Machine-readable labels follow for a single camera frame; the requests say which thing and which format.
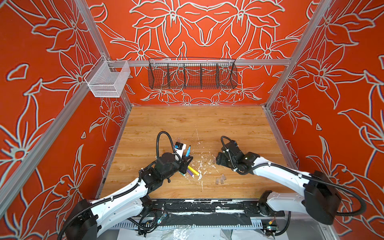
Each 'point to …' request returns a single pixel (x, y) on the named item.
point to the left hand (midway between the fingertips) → (191, 156)
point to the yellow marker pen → (193, 170)
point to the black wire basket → (192, 73)
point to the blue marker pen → (188, 152)
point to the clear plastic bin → (107, 78)
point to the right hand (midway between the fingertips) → (218, 160)
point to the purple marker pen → (189, 172)
